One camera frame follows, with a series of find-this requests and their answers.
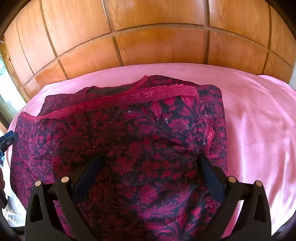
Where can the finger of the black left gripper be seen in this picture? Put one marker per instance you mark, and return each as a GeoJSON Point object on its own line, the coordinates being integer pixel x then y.
{"type": "Point", "coordinates": [6, 141]}

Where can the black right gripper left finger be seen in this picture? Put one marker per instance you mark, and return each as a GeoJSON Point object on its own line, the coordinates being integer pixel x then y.
{"type": "Point", "coordinates": [42, 220]}

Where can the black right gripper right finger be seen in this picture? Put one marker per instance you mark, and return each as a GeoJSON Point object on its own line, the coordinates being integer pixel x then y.
{"type": "Point", "coordinates": [254, 221]}

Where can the red floral patterned garment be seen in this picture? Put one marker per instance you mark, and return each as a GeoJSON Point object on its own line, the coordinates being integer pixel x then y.
{"type": "Point", "coordinates": [145, 138]}

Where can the person's left hand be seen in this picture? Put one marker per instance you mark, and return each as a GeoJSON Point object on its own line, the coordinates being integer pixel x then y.
{"type": "Point", "coordinates": [2, 182]}

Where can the wooden framed window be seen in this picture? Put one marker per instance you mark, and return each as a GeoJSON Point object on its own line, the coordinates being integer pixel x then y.
{"type": "Point", "coordinates": [8, 94]}

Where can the wooden panelled wardrobe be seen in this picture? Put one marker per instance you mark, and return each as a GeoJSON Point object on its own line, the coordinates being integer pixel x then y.
{"type": "Point", "coordinates": [44, 42]}

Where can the pink bed sheet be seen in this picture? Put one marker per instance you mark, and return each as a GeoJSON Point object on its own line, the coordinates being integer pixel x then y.
{"type": "Point", "coordinates": [260, 126]}

